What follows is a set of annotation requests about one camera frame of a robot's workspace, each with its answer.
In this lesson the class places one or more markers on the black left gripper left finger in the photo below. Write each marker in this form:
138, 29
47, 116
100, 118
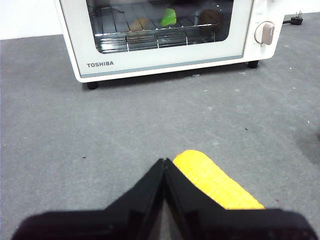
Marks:
105, 220

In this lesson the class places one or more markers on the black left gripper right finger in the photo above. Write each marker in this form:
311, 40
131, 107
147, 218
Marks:
225, 222

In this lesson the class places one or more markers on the purple eggplant green stem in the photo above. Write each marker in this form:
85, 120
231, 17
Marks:
168, 17

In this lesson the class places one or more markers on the white Toshiba toaster oven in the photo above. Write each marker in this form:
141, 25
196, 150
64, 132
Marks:
260, 53

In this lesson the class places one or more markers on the beige round oven knob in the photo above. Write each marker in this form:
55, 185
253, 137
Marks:
265, 32

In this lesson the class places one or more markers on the yellow corn cob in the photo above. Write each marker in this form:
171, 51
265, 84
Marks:
215, 182

